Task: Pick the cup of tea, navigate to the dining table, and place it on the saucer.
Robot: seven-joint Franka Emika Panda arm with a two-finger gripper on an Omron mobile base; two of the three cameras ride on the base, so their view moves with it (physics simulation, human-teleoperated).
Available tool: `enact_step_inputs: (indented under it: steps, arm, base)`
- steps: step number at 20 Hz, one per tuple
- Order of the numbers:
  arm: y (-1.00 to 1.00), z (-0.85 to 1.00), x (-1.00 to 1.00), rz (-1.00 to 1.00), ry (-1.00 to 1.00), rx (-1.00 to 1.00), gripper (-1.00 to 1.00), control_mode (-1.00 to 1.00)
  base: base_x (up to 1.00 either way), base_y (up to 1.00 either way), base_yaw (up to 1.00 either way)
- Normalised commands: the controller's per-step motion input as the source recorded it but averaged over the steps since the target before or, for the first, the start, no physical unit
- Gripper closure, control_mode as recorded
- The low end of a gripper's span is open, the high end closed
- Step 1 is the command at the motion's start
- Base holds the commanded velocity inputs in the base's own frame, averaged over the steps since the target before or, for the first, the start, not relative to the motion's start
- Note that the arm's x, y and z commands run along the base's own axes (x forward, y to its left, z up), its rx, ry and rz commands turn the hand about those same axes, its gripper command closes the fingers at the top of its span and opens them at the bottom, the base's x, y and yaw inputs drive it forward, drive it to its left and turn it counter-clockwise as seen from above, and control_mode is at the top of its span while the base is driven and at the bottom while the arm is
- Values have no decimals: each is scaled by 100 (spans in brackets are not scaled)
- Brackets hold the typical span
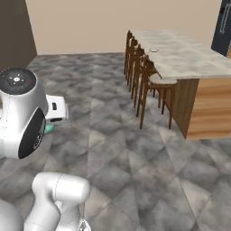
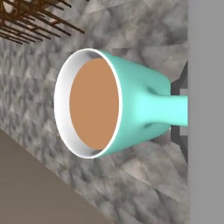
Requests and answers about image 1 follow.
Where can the dark blue-grey tall appliance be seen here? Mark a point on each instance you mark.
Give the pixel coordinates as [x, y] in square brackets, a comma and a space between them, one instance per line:
[222, 27]

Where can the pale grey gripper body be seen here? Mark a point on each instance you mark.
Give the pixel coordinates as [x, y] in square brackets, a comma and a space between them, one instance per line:
[63, 119]

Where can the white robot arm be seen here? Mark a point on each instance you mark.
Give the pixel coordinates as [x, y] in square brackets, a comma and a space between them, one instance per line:
[21, 120]

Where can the wooden bar stool pale seat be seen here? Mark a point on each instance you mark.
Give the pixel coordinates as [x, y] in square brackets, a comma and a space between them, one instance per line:
[156, 82]
[128, 51]
[139, 69]
[133, 60]

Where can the small white saucer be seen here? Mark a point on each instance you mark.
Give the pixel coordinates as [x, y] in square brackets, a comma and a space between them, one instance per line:
[154, 50]

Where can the dark brown tall cabinet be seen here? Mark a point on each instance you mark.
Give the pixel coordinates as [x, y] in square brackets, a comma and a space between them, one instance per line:
[15, 30]

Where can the marble top wooden dining island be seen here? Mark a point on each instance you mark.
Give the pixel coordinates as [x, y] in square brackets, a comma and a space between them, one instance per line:
[192, 60]

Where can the teal cup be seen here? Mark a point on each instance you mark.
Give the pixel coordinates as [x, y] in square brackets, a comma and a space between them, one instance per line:
[50, 127]

